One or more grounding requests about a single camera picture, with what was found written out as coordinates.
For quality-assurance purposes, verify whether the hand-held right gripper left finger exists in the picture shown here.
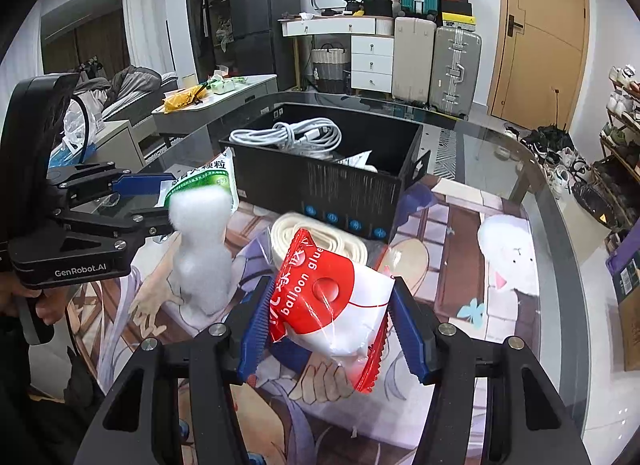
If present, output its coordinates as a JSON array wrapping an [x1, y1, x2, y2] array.
[[87, 275, 281, 465]]

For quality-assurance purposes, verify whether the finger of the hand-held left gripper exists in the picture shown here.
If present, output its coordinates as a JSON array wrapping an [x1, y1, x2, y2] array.
[[50, 205, 173, 252], [47, 162, 176, 202]]

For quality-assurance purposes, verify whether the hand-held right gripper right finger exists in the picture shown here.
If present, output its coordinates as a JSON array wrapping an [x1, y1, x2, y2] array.
[[389, 275, 593, 465]]

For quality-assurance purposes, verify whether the green white packet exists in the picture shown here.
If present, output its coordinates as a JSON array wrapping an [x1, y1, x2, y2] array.
[[157, 148, 240, 211]]

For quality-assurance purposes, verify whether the red white packet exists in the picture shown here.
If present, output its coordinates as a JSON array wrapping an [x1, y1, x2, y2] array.
[[267, 228, 393, 393]]

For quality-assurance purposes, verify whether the white foam piece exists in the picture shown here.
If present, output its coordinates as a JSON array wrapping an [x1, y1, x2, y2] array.
[[167, 188, 236, 316]]

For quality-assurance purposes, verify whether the black storage box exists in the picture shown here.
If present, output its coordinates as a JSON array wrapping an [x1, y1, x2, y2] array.
[[218, 102, 432, 245]]

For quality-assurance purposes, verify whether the white cable bundle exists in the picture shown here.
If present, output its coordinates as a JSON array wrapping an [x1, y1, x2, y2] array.
[[229, 118, 343, 157]]

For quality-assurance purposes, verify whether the pale printed packet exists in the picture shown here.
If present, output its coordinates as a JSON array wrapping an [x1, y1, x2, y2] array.
[[335, 149, 378, 173]]

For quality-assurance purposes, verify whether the person's left hand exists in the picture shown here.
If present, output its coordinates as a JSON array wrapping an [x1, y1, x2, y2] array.
[[0, 270, 60, 328]]

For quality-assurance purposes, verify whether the grey cabinet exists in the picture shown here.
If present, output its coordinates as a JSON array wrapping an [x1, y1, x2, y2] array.
[[90, 120, 148, 171]]

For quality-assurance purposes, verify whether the clear plastic bag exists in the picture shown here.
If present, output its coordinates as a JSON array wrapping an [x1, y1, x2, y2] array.
[[47, 95, 103, 168]]

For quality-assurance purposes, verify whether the yellow bag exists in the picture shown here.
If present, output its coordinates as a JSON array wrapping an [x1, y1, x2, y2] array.
[[164, 85, 208, 112]]

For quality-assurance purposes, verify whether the grey padded jacket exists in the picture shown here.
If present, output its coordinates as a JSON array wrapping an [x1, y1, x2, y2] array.
[[102, 65, 163, 118]]

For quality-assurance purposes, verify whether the printed desk mat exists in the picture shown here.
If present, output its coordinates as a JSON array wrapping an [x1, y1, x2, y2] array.
[[97, 180, 543, 465]]

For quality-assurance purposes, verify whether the grey coffee table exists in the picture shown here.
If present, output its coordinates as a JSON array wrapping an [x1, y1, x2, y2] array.
[[151, 74, 278, 148]]

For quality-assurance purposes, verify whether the green white box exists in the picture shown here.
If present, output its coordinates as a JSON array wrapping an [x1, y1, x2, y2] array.
[[207, 70, 246, 95]]

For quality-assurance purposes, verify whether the dark wardrobe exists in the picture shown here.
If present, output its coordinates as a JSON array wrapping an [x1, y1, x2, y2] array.
[[184, 0, 232, 78]]

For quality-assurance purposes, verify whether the black fridge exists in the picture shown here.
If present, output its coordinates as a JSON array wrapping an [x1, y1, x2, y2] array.
[[227, 0, 301, 91]]

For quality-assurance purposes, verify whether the open cardboard box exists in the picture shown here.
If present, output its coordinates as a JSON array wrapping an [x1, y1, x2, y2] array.
[[617, 290, 640, 372]]

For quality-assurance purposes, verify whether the wicker basket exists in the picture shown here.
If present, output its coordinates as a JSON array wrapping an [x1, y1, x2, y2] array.
[[311, 44, 351, 93]]

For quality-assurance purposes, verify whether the dark green box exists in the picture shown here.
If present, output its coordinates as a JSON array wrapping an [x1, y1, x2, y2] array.
[[612, 260, 640, 307]]

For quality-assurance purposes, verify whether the pile of white sneakers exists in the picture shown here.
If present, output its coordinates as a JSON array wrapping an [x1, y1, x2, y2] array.
[[502, 122, 591, 196]]

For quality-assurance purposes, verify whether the black umbrella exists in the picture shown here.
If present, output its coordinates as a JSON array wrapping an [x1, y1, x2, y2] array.
[[520, 90, 576, 152]]

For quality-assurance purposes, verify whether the white dressing desk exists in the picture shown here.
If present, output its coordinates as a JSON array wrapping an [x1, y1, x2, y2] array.
[[279, 15, 396, 95]]

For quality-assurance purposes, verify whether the silver suitcase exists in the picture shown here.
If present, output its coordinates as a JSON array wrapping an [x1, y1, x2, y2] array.
[[430, 25, 483, 118]]

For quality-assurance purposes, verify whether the wooden shoe rack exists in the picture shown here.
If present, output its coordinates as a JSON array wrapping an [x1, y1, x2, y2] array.
[[597, 65, 640, 246]]

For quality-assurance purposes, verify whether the beige suitcase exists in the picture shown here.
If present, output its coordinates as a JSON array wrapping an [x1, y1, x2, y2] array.
[[391, 15, 437, 102]]

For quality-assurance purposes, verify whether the collection of assorted shoes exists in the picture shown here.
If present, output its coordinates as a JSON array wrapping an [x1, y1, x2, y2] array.
[[600, 65, 640, 226]]

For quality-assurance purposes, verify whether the wooden door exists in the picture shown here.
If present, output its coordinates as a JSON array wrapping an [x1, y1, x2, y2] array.
[[487, 0, 588, 121]]

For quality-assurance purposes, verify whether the cream strap roll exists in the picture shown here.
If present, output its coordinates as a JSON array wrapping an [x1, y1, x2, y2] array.
[[270, 212, 371, 276]]

